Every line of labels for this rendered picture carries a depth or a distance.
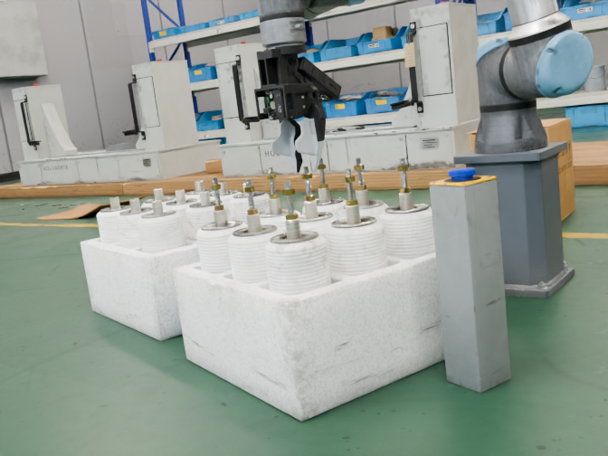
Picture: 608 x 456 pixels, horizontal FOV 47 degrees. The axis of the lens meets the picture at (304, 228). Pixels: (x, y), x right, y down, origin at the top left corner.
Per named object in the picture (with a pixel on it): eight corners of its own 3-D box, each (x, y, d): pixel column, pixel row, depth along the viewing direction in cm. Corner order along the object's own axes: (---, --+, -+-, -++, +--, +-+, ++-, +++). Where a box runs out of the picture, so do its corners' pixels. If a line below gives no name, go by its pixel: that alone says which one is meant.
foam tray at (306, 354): (345, 306, 153) (336, 226, 150) (482, 344, 122) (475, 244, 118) (185, 359, 132) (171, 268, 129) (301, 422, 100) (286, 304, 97)
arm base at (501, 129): (490, 147, 159) (487, 103, 157) (557, 142, 150) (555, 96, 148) (462, 156, 147) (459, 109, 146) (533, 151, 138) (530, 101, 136)
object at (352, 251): (358, 317, 123) (347, 216, 119) (404, 322, 116) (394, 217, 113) (325, 334, 115) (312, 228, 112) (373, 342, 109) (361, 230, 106)
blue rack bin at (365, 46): (383, 54, 667) (381, 33, 663) (418, 49, 644) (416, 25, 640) (356, 56, 628) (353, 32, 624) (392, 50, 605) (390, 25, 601)
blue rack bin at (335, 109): (352, 114, 703) (349, 93, 700) (384, 111, 680) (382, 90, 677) (324, 118, 665) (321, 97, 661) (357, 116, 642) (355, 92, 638)
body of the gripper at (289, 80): (257, 124, 117) (247, 52, 115) (292, 118, 123) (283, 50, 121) (289, 121, 112) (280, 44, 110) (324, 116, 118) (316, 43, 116)
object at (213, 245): (211, 317, 133) (196, 225, 130) (260, 309, 134) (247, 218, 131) (208, 333, 124) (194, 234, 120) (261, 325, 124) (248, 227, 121)
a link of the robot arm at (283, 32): (281, 24, 120) (316, 16, 115) (285, 51, 121) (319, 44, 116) (250, 24, 115) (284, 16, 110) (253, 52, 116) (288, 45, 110)
